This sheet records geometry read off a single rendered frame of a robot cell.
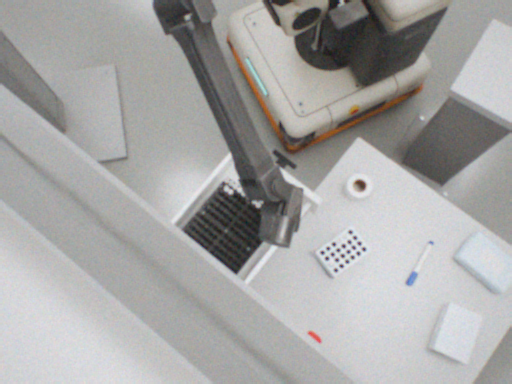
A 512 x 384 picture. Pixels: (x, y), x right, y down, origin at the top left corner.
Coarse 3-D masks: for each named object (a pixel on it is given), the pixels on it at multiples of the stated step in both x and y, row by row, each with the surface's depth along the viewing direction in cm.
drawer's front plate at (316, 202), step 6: (288, 174) 133; (288, 180) 133; (294, 180) 133; (300, 186) 132; (306, 192) 132; (312, 192) 132; (306, 198) 134; (312, 198) 131; (318, 198) 131; (312, 204) 135; (318, 204) 131; (312, 210) 139
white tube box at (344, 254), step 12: (348, 228) 143; (336, 240) 142; (348, 240) 143; (360, 240) 142; (324, 252) 142; (336, 252) 141; (348, 252) 144; (360, 252) 141; (324, 264) 141; (336, 264) 140; (348, 264) 140
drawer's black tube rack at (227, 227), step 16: (224, 192) 135; (208, 208) 134; (224, 208) 134; (240, 208) 137; (256, 208) 134; (192, 224) 133; (208, 224) 133; (224, 224) 136; (240, 224) 133; (256, 224) 135; (208, 240) 132; (224, 240) 132; (240, 240) 132; (256, 240) 134; (224, 256) 134; (240, 256) 134
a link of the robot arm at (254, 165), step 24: (192, 0) 86; (168, 24) 93; (192, 24) 89; (192, 48) 91; (216, 48) 93; (216, 72) 93; (216, 96) 95; (240, 96) 97; (216, 120) 98; (240, 120) 97; (240, 144) 98; (240, 168) 102; (264, 168) 101; (264, 192) 101
